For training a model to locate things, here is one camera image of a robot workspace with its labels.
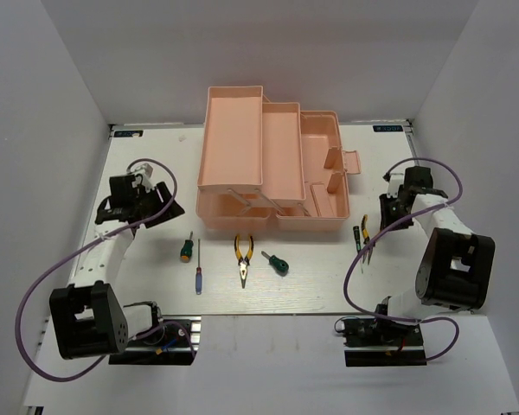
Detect black green precision screwdriver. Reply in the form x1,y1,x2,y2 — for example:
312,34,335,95
352,226,362,254

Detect small yellow pliers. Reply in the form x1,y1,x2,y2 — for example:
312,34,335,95
360,214,374,265

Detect pink plastic toolbox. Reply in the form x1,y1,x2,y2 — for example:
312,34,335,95
196,86,362,232

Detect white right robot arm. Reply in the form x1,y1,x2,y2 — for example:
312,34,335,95
373,166,496,345

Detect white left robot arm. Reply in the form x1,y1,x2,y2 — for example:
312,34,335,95
49,163,184,360

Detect green stubby screwdriver orange cap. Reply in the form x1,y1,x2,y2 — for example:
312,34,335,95
179,232,194,263

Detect large yellow needle-nose pliers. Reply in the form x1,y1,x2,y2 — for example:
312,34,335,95
234,233,254,289

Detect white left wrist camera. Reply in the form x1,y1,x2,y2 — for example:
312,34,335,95
127,163,154,192

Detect blue handled thin screwdriver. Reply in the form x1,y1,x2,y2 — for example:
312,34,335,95
195,239,202,295

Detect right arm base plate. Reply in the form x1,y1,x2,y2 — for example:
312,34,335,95
334,316,426,367

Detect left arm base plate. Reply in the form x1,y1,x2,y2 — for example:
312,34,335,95
108,316,202,367

